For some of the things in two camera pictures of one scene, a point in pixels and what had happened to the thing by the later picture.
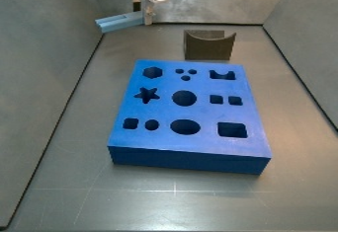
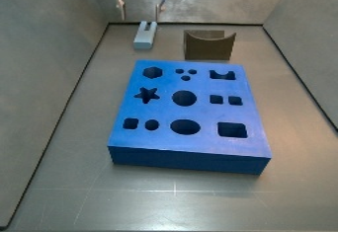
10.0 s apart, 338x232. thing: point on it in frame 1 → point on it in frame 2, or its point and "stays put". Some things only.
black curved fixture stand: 207,44 stays put
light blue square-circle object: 120,22 → 144,38
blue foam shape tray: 188,115 stays put
